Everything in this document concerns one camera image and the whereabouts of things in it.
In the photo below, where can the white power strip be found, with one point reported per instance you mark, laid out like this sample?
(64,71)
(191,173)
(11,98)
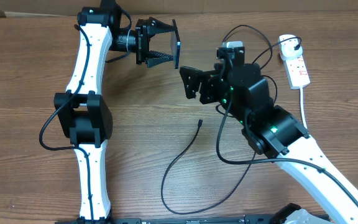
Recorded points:
(297,73)

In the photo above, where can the white charger plug adapter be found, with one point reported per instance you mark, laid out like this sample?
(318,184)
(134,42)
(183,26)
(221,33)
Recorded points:
(290,47)

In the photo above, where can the blue Galaxy smartphone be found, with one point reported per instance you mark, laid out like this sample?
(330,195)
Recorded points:
(175,44)

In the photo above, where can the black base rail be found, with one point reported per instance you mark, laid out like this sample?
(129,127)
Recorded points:
(247,219)

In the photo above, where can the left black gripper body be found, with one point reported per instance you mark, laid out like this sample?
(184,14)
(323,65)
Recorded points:
(142,40)

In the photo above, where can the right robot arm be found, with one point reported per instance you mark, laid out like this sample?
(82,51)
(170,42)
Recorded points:
(274,132)

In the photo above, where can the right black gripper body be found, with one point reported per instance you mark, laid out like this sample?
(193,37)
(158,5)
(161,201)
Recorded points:
(213,91)

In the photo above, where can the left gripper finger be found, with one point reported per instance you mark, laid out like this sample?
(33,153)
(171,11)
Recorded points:
(154,58)
(155,26)

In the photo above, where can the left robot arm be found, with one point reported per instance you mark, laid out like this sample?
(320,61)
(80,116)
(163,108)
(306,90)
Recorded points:
(81,109)

